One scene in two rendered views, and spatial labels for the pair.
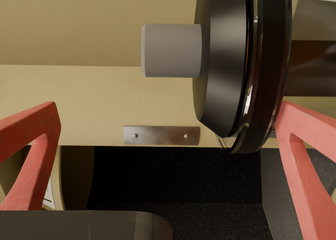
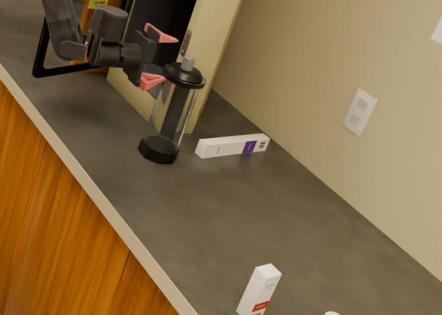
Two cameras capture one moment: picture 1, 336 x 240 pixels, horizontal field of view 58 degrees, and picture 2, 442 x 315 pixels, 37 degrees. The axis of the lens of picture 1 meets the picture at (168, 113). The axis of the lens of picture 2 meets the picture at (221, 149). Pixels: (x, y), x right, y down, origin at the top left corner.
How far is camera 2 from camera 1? 1.43 m
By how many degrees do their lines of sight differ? 25
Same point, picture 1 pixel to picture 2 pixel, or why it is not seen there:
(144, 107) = (198, 40)
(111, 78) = (220, 27)
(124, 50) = (289, 12)
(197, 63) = (181, 67)
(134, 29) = (296, 27)
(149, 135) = (187, 39)
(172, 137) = (184, 46)
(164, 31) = (189, 64)
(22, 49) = not seen: outside the picture
